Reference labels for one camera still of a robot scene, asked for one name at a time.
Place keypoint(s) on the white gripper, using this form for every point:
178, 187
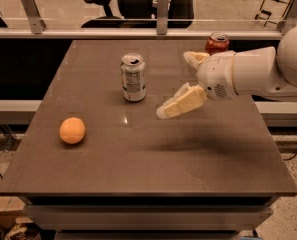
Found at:
216, 74

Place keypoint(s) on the silver 7up can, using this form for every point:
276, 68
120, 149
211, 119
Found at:
133, 75

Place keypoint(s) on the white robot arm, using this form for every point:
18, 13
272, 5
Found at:
269, 72

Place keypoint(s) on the red coca-cola can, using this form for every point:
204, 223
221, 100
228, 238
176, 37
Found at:
217, 42

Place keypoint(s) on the black office chair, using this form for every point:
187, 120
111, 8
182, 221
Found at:
141, 14

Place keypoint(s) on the wooden chair background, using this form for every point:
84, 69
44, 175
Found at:
272, 12

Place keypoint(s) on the orange fruit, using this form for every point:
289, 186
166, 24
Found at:
72, 130

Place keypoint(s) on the metal railing beam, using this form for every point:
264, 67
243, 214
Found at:
105, 34

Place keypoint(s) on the middle metal bracket post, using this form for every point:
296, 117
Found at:
162, 17

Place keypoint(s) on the metal bracket post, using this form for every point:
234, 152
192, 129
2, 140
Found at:
162, 17
289, 20
36, 23

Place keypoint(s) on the right metal bracket post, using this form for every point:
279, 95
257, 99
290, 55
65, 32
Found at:
289, 20

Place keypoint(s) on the left metal bracket post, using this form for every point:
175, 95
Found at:
36, 23

